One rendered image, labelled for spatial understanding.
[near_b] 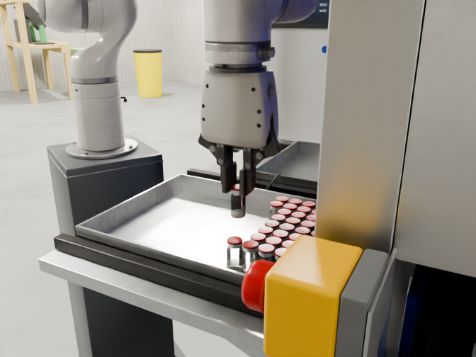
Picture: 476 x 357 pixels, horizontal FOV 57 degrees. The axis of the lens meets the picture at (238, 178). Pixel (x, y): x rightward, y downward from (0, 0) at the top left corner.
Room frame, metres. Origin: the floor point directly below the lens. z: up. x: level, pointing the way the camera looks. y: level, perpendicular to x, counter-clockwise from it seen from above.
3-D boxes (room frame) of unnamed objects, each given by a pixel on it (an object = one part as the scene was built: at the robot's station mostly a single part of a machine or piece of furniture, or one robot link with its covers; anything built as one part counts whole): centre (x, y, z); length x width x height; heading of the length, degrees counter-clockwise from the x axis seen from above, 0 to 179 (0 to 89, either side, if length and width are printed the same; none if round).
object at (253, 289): (0.30, -0.02, 0.99); 0.04 x 0.04 x 0.04; 62
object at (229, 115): (0.58, 0.00, 1.09); 0.10 x 0.07 x 0.11; 62
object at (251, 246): (0.56, -0.05, 0.90); 0.18 x 0.02 x 0.05; 152
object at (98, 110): (1.16, 0.37, 0.95); 0.19 x 0.19 x 0.18
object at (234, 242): (0.51, 0.00, 0.90); 0.02 x 0.02 x 0.05
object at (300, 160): (0.85, -0.24, 0.90); 0.34 x 0.26 x 0.04; 62
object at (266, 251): (0.55, -0.07, 0.90); 0.18 x 0.02 x 0.05; 152
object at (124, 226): (0.61, 0.02, 0.90); 0.34 x 0.26 x 0.04; 62
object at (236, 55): (0.58, 0.00, 1.15); 0.09 x 0.08 x 0.03; 62
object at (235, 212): (0.58, 0.00, 0.95); 0.02 x 0.02 x 0.04
